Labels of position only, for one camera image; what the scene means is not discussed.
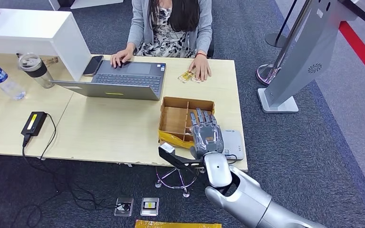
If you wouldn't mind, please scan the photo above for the white furniture piece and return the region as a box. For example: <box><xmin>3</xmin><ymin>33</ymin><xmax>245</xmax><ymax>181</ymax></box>
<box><xmin>48</xmin><ymin>0</ymin><xmax>125</xmax><ymax>11</ymax></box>

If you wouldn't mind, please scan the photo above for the chrome stanchion post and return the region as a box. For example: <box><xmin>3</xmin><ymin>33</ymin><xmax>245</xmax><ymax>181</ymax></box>
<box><xmin>256</xmin><ymin>0</ymin><xmax>314</xmax><ymax>86</ymax></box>

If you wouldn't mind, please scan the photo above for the thin black adapter cable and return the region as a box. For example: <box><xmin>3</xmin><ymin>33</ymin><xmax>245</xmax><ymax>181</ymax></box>
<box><xmin>39</xmin><ymin>113</ymin><xmax>58</xmax><ymax>160</ymax></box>

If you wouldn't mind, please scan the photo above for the gold card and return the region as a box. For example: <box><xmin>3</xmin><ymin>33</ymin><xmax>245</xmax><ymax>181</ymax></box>
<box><xmin>177</xmin><ymin>70</ymin><xmax>196</xmax><ymax>84</ymax></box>

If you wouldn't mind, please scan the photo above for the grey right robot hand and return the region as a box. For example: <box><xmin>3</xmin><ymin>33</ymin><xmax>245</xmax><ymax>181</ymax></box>
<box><xmin>189</xmin><ymin>107</ymin><xmax>225</xmax><ymax>159</ymax></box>

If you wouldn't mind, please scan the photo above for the person's right hand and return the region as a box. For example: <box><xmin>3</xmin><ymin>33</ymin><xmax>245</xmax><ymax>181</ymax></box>
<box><xmin>110</xmin><ymin>47</ymin><xmax>135</xmax><ymax>68</ymax></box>

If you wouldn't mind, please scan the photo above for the black power adapter yellow label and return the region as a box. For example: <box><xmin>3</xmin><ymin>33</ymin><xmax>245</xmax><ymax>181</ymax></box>
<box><xmin>21</xmin><ymin>111</ymin><xmax>48</xmax><ymax>137</ymax></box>

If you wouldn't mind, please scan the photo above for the silver kiosk stand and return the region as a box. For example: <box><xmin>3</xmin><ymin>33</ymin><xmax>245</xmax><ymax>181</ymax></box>
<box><xmin>257</xmin><ymin>0</ymin><xmax>365</xmax><ymax>114</ymax></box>

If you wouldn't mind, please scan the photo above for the yellow taped flat package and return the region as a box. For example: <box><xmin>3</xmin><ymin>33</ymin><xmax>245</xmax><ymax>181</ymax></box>
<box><xmin>134</xmin><ymin>219</ymin><xmax>223</xmax><ymax>228</ymax></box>

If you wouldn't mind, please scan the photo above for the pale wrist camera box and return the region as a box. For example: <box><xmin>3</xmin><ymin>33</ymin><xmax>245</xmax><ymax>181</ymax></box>
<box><xmin>161</xmin><ymin>142</ymin><xmax>176</xmax><ymax>154</ymax></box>

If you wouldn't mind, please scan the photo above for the person's left hand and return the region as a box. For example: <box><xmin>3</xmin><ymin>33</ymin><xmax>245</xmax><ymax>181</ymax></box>
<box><xmin>188</xmin><ymin>55</ymin><xmax>212</xmax><ymax>83</ymax></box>

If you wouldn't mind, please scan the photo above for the black smartphone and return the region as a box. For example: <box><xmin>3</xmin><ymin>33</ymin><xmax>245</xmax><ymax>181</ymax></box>
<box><xmin>83</xmin><ymin>55</ymin><xmax>105</xmax><ymax>76</ymax></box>

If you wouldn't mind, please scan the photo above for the white desk cabinet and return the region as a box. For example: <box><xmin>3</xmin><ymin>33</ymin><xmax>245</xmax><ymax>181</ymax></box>
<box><xmin>0</xmin><ymin>8</ymin><xmax>92</xmax><ymax>82</ymax></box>

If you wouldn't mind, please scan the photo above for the grey laptop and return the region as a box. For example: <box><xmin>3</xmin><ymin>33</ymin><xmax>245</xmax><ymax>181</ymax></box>
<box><xmin>50</xmin><ymin>59</ymin><xmax>167</xmax><ymax>101</ymax></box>

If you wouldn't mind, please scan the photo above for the clear tumbler black band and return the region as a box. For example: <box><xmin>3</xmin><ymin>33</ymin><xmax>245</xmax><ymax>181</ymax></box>
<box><xmin>18</xmin><ymin>52</ymin><xmax>55</xmax><ymax>89</ymax></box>

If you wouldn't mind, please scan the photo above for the floor socket yellow sticker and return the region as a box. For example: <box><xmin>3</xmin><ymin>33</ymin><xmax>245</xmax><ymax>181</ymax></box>
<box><xmin>140</xmin><ymin>197</ymin><xmax>160</xmax><ymax>217</ymax></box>

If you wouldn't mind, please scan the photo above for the black stanchion post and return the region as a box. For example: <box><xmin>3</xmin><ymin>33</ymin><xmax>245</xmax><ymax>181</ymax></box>
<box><xmin>265</xmin><ymin>0</ymin><xmax>299</xmax><ymax>48</ymax></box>

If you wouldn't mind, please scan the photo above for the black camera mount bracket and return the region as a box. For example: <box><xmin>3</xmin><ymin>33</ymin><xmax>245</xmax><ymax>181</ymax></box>
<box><xmin>158</xmin><ymin>146</ymin><xmax>206</xmax><ymax>172</ymax></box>

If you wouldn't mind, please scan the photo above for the thick black power cord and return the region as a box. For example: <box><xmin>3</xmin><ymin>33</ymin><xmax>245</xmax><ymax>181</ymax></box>
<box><xmin>9</xmin><ymin>133</ymin><xmax>131</xmax><ymax>228</ymax></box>

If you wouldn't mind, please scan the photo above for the grey card reader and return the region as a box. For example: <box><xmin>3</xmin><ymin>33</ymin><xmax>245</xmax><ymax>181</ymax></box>
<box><xmin>220</xmin><ymin>129</ymin><xmax>245</xmax><ymax>162</ymax></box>

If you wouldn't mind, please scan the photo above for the floor socket with plug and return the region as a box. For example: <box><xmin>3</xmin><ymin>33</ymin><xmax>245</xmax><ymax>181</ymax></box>
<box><xmin>114</xmin><ymin>197</ymin><xmax>135</xmax><ymax>218</ymax></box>

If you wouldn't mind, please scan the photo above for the person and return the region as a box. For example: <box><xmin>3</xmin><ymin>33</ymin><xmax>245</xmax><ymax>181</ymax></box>
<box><xmin>110</xmin><ymin>0</ymin><xmax>214</xmax><ymax>83</ymax></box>

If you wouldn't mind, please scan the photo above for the chrome stool base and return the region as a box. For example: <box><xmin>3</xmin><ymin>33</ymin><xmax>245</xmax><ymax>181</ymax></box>
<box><xmin>154</xmin><ymin>167</ymin><xmax>207</xmax><ymax>199</ymax></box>

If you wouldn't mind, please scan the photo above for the cardboard divider box yellow tape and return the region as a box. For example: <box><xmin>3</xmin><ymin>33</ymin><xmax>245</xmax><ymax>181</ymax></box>
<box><xmin>158</xmin><ymin>95</ymin><xmax>216</xmax><ymax>150</ymax></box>

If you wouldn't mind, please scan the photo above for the plastic water bottle blue label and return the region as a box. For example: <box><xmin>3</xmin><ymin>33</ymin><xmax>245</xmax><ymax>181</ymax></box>
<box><xmin>0</xmin><ymin>56</ymin><xmax>27</xmax><ymax>100</ymax></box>

